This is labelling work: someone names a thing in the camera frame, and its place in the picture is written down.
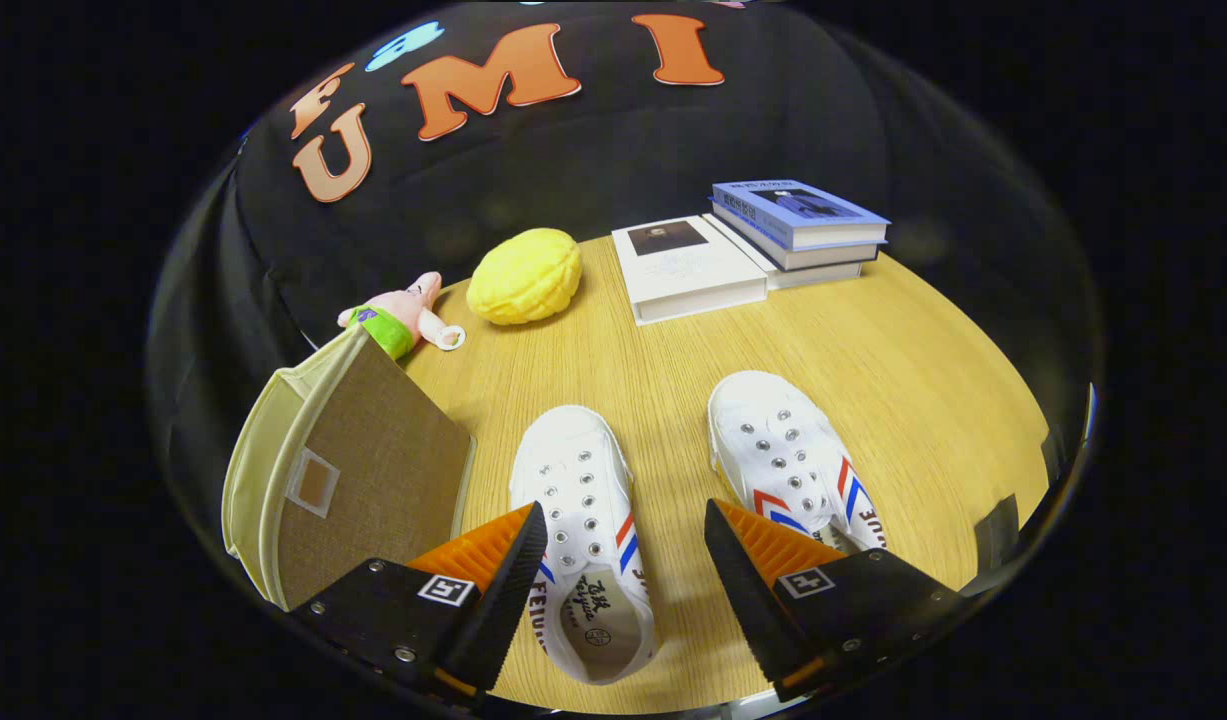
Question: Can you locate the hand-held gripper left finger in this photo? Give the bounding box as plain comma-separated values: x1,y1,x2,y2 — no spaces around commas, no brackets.
288,501,549,701

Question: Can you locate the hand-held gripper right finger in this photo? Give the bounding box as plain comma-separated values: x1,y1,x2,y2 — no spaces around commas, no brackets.
704,498,964,703

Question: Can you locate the white canvas shoe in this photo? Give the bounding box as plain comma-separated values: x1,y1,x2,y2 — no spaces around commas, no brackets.
508,404,657,686
708,370,887,554

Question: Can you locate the brown fabric storage box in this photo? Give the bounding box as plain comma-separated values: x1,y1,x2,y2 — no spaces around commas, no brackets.
221,322,476,613

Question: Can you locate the pink starfish plush toy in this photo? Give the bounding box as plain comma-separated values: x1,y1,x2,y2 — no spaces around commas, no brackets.
336,271,466,361

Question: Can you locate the yellow bumpy soft toy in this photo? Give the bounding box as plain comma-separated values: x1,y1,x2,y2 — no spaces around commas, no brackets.
466,228,583,326

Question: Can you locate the white portrait cover book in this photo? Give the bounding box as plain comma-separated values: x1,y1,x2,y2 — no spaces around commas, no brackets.
611,215,771,326

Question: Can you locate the blue spine book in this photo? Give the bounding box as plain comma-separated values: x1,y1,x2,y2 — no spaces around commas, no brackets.
713,205,881,272

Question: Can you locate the blue cover book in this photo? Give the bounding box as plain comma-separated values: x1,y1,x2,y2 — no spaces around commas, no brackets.
711,179,891,251

